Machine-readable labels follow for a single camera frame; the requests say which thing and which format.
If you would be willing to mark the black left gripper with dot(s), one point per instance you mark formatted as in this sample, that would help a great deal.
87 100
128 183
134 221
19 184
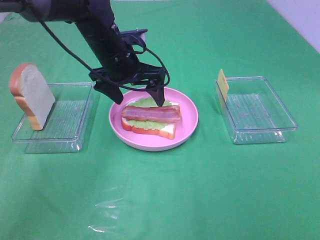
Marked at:
120 64

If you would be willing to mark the green lettuce leaf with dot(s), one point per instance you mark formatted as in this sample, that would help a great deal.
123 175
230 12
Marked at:
148 124

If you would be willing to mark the bacon strip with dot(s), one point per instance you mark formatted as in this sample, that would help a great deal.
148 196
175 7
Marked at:
175 108
131 112

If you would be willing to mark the bread slice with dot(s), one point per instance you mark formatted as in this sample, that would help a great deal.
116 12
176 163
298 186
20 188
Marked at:
32 93
168 135

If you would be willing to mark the yellow cheese slice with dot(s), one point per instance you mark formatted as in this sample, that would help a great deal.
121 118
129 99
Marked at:
223 84

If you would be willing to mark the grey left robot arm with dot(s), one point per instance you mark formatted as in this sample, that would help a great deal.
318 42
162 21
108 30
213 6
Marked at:
69 11

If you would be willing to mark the pink round plate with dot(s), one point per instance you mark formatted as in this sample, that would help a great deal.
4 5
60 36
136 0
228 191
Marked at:
147 142

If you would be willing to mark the left clear plastic tray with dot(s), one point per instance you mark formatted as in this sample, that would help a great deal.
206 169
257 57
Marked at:
68 125

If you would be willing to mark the clear plastic tray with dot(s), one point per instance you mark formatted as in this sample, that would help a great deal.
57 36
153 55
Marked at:
68 125
253 112

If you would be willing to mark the clear tape patch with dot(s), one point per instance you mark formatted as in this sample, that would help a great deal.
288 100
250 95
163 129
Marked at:
108 204

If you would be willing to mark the green tablecloth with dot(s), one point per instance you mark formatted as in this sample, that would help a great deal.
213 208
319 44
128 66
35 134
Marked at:
206 189

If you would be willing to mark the right clear plastic tray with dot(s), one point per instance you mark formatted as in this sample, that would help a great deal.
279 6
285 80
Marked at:
253 112

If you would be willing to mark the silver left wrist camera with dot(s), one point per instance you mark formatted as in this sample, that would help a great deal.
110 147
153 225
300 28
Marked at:
135 37

